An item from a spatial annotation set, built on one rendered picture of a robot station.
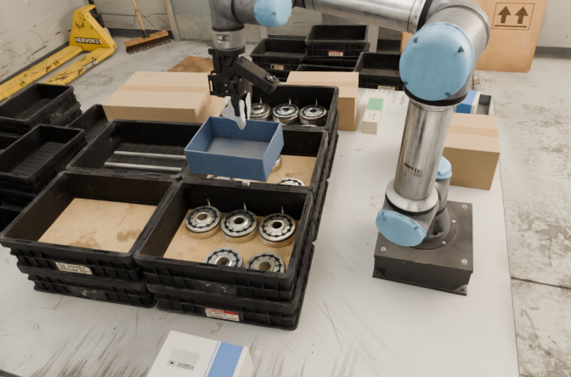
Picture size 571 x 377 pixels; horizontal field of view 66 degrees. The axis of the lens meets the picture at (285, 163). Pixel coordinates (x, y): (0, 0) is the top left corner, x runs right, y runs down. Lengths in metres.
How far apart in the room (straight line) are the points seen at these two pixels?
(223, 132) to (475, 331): 0.81
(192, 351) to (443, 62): 0.82
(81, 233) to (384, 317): 0.89
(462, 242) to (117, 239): 0.96
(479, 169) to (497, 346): 0.58
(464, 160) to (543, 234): 1.11
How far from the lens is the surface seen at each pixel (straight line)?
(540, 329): 2.19
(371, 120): 1.79
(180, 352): 1.12
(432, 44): 0.77
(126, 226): 1.38
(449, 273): 1.24
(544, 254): 2.47
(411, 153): 0.92
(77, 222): 1.47
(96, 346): 1.32
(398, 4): 0.95
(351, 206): 1.48
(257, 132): 1.13
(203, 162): 1.06
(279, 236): 1.18
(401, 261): 1.22
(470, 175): 1.58
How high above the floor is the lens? 1.73
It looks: 38 degrees down
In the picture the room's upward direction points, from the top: 6 degrees counter-clockwise
